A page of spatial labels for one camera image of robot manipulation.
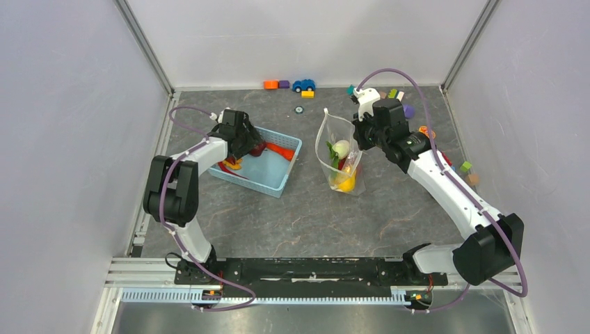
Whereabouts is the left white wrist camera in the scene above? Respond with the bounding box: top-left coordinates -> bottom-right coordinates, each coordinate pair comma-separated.
209,109 -> 236,126

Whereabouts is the yellow toy pear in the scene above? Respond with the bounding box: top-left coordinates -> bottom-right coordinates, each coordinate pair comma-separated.
331,166 -> 357,193

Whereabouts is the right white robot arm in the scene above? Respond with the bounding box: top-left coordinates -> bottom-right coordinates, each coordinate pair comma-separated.
352,99 -> 524,285

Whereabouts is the yellow rectangular block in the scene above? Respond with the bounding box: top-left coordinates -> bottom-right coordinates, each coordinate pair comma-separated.
301,90 -> 315,99

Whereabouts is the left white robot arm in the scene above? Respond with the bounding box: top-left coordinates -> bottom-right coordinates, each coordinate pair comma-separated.
143,109 -> 264,284

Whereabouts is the blue toy car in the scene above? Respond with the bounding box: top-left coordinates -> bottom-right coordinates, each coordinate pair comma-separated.
292,79 -> 316,93

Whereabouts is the green white block cluster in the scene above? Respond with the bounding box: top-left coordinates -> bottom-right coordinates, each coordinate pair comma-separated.
379,88 -> 405,102

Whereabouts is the light blue plastic basket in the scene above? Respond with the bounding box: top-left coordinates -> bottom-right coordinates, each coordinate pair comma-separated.
207,127 -> 302,198

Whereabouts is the tan cube block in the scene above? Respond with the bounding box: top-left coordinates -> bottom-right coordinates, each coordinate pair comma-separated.
465,173 -> 480,186

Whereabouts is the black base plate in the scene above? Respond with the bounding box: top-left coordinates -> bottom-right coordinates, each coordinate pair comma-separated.
172,257 -> 448,300

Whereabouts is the orange toy carrot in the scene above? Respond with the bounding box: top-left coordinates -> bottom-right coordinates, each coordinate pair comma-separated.
266,142 -> 295,161

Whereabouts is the multicolour block stack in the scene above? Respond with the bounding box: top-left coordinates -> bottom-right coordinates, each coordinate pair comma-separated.
441,152 -> 456,170

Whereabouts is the purple toy flashlight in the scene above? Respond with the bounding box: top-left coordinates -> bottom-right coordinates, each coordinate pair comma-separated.
403,104 -> 415,119

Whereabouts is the white toy radish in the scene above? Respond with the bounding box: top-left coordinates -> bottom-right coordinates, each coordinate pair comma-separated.
326,140 -> 351,169

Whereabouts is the green cube block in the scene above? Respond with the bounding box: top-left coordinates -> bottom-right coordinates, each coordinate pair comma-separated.
460,161 -> 472,173

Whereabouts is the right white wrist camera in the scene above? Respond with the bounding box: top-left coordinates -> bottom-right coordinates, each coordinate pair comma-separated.
353,88 -> 381,122

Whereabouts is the teal small block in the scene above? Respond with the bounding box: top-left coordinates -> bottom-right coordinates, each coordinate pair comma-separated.
346,85 -> 358,97

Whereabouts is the clear polka dot zip bag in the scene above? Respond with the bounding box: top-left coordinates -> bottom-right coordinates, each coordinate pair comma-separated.
314,108 -> 366,196

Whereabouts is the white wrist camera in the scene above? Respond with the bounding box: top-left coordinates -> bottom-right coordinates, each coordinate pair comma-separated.
209,109 -> 236,126
353,88 -> 381,122

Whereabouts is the orange toy block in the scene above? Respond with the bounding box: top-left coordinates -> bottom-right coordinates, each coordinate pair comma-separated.
263,80 -> 280,90

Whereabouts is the red toy chili pepper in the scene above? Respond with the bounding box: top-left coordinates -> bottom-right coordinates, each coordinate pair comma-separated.
218,161 -> 248,180

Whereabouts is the dark red toy fruit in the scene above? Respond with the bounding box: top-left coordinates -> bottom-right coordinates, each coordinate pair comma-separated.
249,141 -> 266,157

